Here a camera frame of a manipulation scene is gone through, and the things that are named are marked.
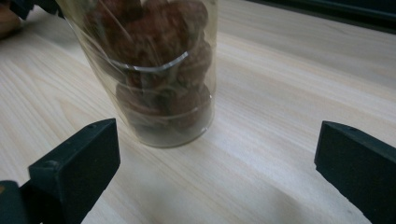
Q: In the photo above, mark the glass jar with wooden lid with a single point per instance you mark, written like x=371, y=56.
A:
x=162, y=77

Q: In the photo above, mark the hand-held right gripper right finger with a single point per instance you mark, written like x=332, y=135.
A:
x=361, y=165

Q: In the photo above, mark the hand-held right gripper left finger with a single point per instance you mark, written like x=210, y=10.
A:
x=77, y=168

